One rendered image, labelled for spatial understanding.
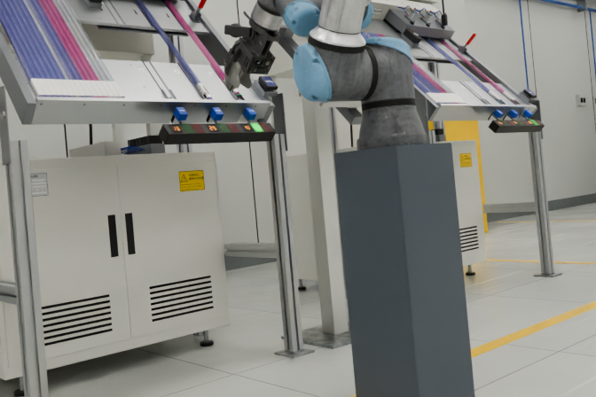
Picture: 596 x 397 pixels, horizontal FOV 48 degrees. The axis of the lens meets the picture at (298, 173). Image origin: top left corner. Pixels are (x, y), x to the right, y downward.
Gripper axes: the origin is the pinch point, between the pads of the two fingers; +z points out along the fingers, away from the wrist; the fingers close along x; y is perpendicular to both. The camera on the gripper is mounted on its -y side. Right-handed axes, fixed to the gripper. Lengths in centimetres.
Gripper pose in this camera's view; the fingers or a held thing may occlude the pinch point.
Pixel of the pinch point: (230, 84)
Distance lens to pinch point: 176.5
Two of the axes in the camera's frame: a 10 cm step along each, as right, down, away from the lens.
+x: 7.5, -0.6, 6.6
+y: 5.1, 6.8, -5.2
